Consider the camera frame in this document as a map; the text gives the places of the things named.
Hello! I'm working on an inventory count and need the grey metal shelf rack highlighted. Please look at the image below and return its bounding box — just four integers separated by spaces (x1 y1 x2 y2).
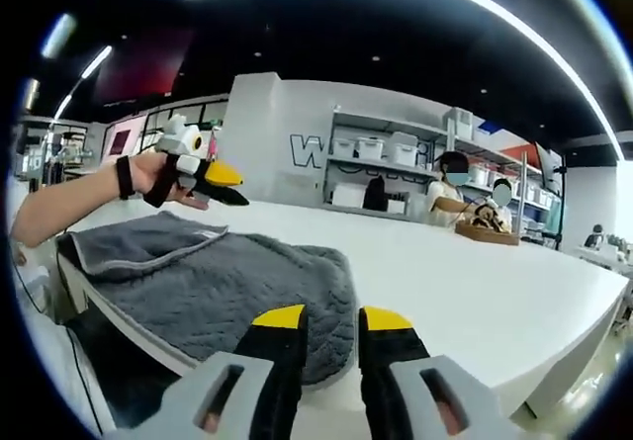
323 106 565 243

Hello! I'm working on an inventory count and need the person's left hand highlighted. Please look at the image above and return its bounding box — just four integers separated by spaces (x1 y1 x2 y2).
131 154 211 212

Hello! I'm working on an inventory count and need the black bag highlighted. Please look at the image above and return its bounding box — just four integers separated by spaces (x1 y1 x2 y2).
363 175 388 211

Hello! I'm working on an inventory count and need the black wrist strap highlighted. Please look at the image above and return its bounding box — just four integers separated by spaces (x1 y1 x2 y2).
116 156 136 201

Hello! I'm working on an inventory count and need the black tripod stand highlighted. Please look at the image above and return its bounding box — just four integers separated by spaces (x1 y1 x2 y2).
549 162 569 253

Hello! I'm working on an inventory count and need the wooden tray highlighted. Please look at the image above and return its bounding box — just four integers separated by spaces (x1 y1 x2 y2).
454 220 522 247

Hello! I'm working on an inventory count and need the grey towel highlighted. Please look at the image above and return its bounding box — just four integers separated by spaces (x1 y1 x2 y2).
56 210 358 388

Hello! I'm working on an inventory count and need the row of white storage bins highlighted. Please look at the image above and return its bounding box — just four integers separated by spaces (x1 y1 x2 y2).
333 108 560 214

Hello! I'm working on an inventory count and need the white laptop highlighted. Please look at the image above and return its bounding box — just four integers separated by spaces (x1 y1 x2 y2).
106 118 149 159

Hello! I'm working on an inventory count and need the short ceiling light strip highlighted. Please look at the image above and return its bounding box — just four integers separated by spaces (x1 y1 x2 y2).
81 44 114 80

